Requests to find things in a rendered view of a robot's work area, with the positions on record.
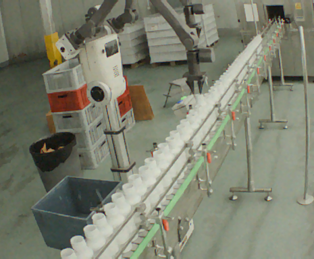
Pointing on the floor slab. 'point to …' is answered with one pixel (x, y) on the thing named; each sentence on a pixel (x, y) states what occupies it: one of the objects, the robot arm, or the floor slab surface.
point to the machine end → (292, 48)
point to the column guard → (55, 57)
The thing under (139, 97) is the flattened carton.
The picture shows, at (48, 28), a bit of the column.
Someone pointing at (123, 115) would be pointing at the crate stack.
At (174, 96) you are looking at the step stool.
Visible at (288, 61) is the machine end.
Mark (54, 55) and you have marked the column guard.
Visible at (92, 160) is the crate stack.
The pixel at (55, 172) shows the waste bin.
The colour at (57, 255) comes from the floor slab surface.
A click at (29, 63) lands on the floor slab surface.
